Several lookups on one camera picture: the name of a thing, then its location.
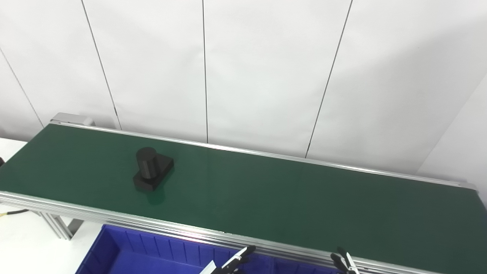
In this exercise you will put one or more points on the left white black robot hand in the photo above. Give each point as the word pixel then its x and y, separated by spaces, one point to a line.
pixel 224 268

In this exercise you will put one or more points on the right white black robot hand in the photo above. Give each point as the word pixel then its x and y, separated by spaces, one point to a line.
pixel 344 262

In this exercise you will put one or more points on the black cylinder block part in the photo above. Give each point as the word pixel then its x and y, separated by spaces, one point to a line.
pixel 148 167

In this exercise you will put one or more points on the blue plastic bin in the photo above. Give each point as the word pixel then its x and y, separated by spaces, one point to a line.
pixel 152 255
pixel 304 268

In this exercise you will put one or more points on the green conveyor belt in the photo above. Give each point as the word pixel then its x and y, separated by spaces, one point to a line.
pixel 289 198

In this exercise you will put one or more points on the aluminium conveyor leg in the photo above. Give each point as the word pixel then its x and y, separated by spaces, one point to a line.
pixel 61 226

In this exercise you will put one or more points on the grey conveyor end housing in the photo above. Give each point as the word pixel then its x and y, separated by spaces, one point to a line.
pixel 74 118

